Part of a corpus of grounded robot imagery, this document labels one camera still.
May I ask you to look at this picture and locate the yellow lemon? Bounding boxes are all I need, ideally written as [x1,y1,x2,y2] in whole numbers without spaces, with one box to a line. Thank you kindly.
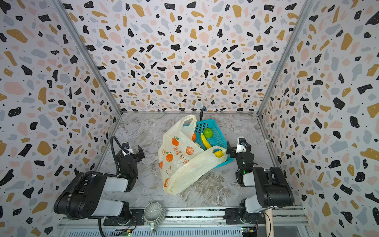
[214,151,224,158]

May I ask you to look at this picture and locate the yellow banana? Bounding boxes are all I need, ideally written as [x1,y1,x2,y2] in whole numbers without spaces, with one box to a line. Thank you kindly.
[200,133,212,149]

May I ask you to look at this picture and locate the green lime fruit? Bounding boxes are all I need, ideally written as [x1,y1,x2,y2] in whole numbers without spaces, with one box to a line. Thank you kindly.
[203,128,214,139]

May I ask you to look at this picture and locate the cream plastic bag orange print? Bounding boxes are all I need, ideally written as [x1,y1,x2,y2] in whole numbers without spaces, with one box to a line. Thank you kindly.
[158,115,228,195]

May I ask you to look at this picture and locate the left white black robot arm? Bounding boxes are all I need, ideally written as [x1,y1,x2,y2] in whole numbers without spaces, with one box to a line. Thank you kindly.
[53,136,145,224]

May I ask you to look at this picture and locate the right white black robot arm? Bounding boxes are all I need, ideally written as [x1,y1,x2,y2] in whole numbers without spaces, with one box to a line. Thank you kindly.
[227,137,294,224]

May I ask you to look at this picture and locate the teal plastic basket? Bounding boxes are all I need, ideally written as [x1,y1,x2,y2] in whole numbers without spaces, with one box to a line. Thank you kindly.
[191,119,227,151]

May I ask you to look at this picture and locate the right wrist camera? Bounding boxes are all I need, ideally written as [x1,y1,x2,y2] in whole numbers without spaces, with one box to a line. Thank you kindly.
[236,137,247,153]

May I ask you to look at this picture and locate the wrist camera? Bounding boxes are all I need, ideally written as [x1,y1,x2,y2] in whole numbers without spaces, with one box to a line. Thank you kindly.
[122,142,133,154]
[236,137,247,153]

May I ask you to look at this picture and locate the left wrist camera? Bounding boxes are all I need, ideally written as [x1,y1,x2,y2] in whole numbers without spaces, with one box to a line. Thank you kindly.
[122,142,133,154]

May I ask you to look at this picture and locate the beige wooden post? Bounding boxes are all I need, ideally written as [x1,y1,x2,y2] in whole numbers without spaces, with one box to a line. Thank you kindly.
[263,208,274,237]

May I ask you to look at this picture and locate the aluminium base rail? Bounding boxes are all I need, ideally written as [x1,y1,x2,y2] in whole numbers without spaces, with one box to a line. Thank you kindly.
[57,206,313,237]

